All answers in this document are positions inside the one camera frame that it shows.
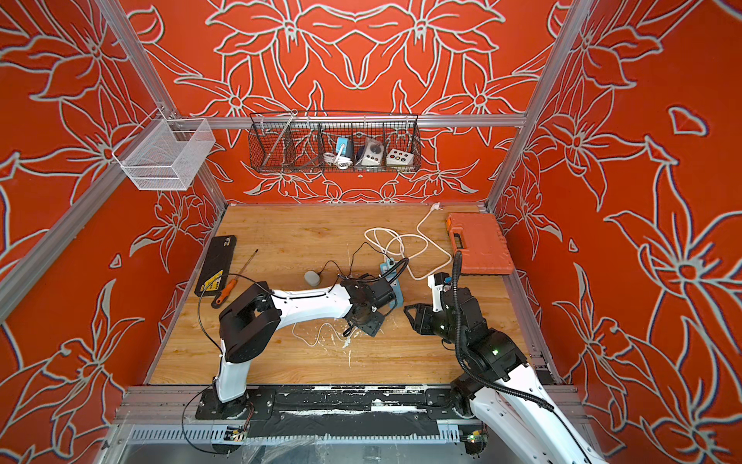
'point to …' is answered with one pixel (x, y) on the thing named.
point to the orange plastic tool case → (480, 244)
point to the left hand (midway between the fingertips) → (371, 320)
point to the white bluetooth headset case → (312, 277)
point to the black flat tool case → (215, 265)
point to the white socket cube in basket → (399, 158)
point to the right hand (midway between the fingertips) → (403, 310)
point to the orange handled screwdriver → (233, 283)
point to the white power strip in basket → (372, 153)
